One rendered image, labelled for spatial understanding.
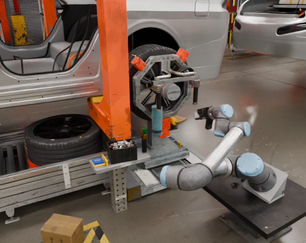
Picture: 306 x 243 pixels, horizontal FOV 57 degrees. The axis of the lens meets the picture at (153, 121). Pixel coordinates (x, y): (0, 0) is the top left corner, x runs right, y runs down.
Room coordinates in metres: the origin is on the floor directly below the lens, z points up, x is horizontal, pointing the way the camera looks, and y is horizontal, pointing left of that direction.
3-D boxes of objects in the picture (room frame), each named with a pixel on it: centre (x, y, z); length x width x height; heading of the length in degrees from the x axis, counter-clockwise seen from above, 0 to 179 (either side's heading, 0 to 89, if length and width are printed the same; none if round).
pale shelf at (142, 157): (1.82, 0.24, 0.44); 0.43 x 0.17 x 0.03; 117
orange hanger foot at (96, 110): (2.35, 0.43, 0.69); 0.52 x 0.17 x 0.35; 27
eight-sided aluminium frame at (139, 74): (2.33, -0.09, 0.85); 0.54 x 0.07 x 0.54; 117
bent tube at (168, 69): (2.26, -0.23, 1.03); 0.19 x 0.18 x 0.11; 27
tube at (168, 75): (2.17, -0.06, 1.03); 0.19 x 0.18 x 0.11; 27
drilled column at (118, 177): (1.81, 0.27, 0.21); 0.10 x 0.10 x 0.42; 27
